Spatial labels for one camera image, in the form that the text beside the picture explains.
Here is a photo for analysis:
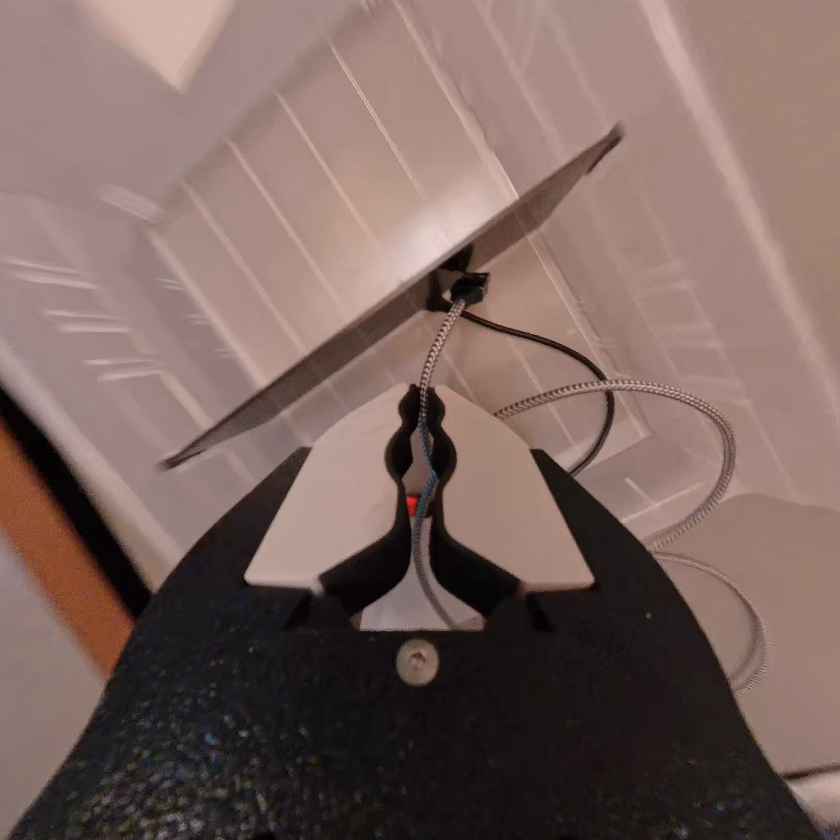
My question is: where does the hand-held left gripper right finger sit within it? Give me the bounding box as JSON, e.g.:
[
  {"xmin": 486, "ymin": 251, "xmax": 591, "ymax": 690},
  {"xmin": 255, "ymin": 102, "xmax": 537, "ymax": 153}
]
[{"xmin": 423, "ymin": 386, "xmax": 596, "ymax": 618}]

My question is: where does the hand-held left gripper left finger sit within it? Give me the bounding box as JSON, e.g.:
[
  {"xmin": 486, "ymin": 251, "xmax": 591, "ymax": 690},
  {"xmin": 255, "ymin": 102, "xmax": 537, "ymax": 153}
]
[{"xmin": 243, "ymin": 384, "xmax": 417, "ymax": 618}]

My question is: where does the black red-banded usb cable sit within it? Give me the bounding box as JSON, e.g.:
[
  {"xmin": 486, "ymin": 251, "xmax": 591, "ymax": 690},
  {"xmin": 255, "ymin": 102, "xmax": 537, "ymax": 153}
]
[{"xmin": 406, "ymin": 308, "xmax": 616, "ymax": 521}]

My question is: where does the grey braided usb cable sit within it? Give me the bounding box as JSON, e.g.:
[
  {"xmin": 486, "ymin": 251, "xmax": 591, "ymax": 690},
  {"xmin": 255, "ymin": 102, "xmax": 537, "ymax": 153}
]
[{"xmin": 410, "ymin": 271, "xmax": 770, "ymax": 697}]

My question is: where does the clear plastic bin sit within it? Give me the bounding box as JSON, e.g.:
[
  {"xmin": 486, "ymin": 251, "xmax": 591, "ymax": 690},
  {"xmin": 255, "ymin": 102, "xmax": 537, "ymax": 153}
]
[{"xmin": 0, "ymin": 0, "xmax": 840, "ymax": 559}]

